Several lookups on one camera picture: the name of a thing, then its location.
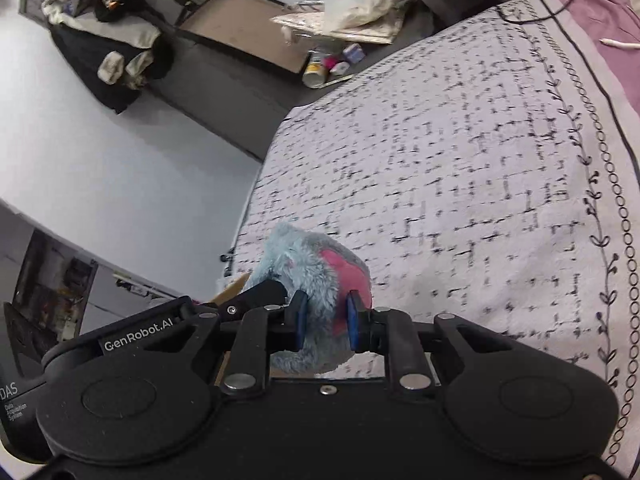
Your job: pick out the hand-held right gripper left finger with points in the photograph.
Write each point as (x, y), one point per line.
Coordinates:
(301, 325)

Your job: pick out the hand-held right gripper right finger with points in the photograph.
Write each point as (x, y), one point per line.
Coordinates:
(356, 325)

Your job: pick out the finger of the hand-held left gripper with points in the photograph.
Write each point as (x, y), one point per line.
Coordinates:
(260, 294)

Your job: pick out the brown cardboard box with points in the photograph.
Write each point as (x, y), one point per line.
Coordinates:
(232, 290)

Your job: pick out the grey pink plush toy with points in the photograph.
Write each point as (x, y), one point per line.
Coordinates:
(315, 280)

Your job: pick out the row of small shelf items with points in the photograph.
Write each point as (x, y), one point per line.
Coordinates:
(55, 285)

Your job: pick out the white and grey wardrobe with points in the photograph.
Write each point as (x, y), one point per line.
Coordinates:
(20, 240)

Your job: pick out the black and white printed blanket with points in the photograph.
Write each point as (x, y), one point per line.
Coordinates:
(450, 185)

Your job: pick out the grey door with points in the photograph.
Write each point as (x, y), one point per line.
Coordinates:
(215, 95)

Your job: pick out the wooden stick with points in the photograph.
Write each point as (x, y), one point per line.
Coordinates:
(340, 80)

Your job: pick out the white and yellow can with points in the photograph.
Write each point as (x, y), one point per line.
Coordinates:
(315, 70)

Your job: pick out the small pink item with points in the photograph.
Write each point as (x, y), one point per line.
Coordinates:
(329, 62)

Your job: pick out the small purple box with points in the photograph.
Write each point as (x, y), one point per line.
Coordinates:
(353, 51)

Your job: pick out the black hanging coat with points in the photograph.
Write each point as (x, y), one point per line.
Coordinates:
(100, 80)

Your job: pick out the large black framed board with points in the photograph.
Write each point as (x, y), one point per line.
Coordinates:
(245, 25)

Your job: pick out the floral fabric bag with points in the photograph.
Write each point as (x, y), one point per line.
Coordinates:
(345, 32)

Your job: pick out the beige hanging garment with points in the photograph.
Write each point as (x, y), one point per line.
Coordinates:
(120, 32)

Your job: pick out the plastic bag of cream clothing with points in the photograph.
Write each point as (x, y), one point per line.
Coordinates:
(360, 0)

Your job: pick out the pink bed sheet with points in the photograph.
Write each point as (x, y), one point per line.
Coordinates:
(590, 10)

